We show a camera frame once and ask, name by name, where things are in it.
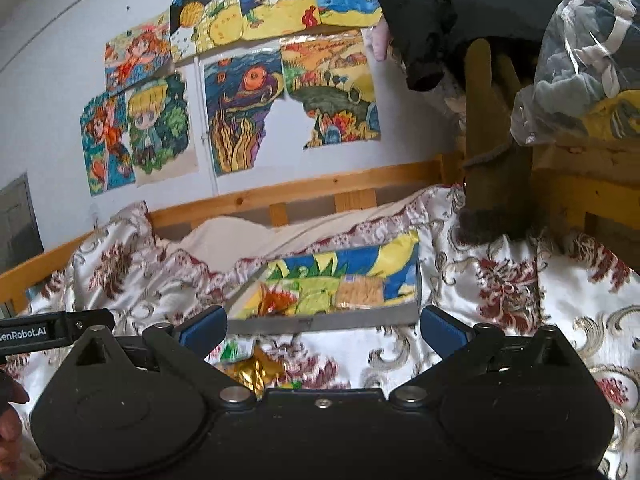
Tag green white snack packet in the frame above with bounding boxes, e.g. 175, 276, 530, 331
215, 336, 255, 365

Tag gold foil snack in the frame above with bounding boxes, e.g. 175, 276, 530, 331
224, 347, 286, 398

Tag person hand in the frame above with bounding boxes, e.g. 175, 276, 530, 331
0, 372, 29, 476

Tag grey door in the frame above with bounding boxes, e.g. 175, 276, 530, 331
0, 174, 43, 272

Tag orange snack packet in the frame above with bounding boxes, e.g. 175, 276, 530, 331
258, 284, 297, 316

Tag grey tray with colourful lining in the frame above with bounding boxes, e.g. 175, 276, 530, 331
224, 230, 420, 335

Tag floral satin bedspread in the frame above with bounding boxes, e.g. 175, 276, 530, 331
28, 186, 639, 479

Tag cream pillow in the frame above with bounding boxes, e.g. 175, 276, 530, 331
165, 191, 423, 272

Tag cracker packet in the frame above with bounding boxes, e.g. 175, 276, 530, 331
334, 275, 385, 310

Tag red-haired girl drawing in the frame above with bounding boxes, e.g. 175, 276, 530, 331
80, 93, 136, 196

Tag blond boy drawing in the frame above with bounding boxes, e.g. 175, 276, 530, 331
125, 72, 198, 188

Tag starry night swirl drawing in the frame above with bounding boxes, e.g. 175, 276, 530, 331
203, 49, 284, 176

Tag clear bag of clothes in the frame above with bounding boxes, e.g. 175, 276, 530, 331
511, 0, 639, 148

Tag swimming girl drawing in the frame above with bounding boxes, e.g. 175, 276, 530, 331
104, 10, 171, 96

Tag landscape field drawing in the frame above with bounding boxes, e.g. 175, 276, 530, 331
280, 30, 381, 150

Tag pineapple yellow drawing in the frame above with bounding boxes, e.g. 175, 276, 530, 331
169, 0, 243, 63

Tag black plush toy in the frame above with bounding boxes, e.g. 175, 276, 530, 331
378, 0, 560, 92

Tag wooden bed frame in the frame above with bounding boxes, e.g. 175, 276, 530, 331
1, 152, 639, 312

